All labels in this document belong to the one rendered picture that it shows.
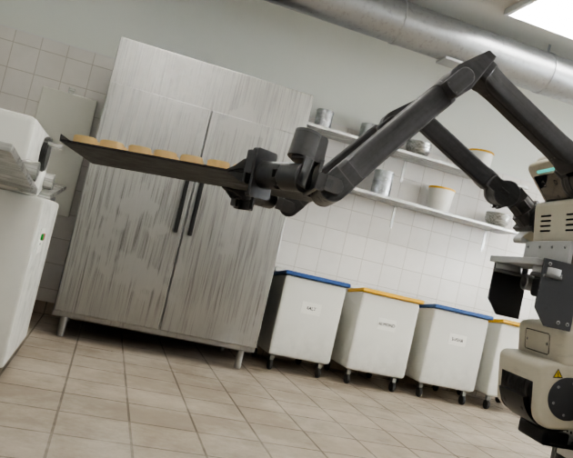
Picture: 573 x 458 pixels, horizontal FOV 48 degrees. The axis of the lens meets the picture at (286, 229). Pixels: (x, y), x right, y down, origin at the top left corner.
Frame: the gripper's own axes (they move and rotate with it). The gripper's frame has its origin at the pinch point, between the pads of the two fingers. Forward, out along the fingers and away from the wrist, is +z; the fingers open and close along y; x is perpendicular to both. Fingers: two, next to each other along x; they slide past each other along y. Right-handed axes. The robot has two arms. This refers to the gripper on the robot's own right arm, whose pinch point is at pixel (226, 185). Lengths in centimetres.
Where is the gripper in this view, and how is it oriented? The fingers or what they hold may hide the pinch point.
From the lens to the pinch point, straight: 177.9
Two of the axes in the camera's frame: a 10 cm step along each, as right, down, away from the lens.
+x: 7.7, 1.3, -6.2
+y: 1.9, -9.8, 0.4
